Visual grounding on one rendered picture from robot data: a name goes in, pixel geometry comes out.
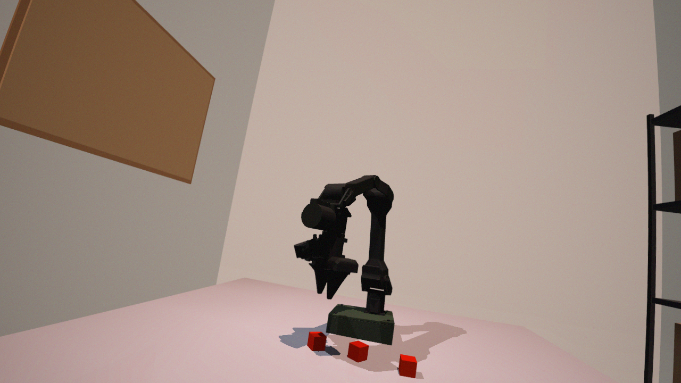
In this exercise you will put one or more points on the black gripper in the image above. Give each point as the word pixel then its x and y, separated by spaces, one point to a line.
pixel 332 267

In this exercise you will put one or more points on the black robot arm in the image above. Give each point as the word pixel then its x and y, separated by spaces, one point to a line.
pixel 323 213

